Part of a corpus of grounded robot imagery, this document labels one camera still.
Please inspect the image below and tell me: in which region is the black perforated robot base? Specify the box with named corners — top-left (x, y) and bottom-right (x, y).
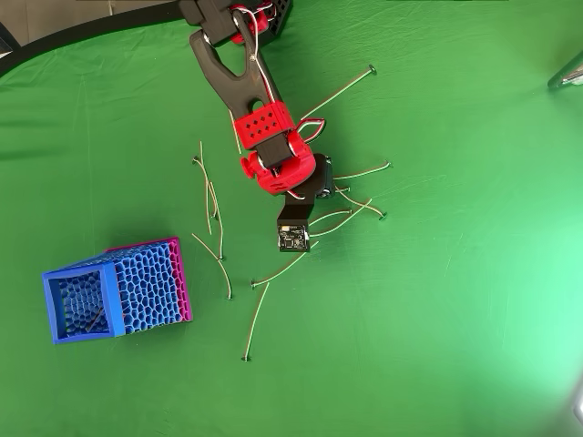
top-left (267, 0), bottom-right (293, 45)

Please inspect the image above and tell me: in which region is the blue and pink mesh basket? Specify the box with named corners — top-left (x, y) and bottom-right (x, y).
top-left (41, 236), bottom-right (194, 345)

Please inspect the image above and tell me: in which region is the green cloth with black rim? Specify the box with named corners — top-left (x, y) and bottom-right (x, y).
top-left (0, 0), bottom-right (583, 437)

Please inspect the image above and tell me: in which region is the silver metal stand pole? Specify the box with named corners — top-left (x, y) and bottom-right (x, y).
top-left (547, 48), bottom-right (583, 90)

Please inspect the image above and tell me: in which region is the dark grey furniture piece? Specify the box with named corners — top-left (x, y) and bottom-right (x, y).
top-left (0, 25), bottom-right (22, 54)

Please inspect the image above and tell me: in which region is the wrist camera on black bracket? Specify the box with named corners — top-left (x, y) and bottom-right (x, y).
top-left (276, 199), bottom-right (315, 254)

